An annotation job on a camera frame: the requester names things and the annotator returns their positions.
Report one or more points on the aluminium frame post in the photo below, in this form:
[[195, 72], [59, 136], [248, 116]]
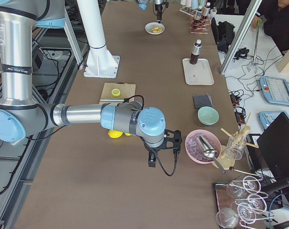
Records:
[[240, 34]]

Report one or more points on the light blue cup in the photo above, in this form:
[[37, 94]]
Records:
[[194, 4]]

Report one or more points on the blue teach pendant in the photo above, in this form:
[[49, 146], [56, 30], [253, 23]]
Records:
[[275, 90], [267, 117]]

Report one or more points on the half lemon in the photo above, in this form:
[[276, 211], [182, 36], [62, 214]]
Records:
[[116, 92]]

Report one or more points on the copper wire bottle rack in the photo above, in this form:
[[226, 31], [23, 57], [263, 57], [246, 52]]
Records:
[[200, 25]]

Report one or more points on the black monitor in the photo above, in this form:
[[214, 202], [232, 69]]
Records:
[[274, 147]]

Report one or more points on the dark tea bottle in rack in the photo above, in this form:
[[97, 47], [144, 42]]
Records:
[[198, 14]]

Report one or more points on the dark tea bottle on tray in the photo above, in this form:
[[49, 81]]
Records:
[[195, 52]]

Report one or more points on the glass mug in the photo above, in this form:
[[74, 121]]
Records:
[[235, 146]]

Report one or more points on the grey folded cloth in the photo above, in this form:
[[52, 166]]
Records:
[[202, 100]]

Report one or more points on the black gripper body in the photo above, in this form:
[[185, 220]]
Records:
[[158, 9], [149, 151]]

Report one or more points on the metal ice scoop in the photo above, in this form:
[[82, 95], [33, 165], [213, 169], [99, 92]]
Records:
[[209, 152]]

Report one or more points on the wooden cutting board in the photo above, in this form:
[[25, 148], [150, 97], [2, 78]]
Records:
[[126, 90]]

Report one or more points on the white plate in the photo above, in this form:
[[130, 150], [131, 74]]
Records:
[[150, 25]]

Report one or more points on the pink bowl with ice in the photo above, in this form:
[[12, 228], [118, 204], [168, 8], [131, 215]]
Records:
[[193, 149]]

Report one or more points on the braided donut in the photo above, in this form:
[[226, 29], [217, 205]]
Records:
[[156, 29]]

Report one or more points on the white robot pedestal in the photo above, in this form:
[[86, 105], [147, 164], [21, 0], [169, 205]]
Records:
[[100, 62]]

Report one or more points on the cream rabbit tray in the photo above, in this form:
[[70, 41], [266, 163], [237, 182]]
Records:
[[199, 73]]

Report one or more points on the green bowl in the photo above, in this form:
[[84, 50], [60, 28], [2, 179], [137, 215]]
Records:
[[208, 115]]

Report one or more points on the wooden mug tree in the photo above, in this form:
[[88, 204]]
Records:
[[244, 131]]

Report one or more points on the wine glass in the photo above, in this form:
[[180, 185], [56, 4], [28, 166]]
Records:
[[227, 218], [248, 208], [243, 187]]

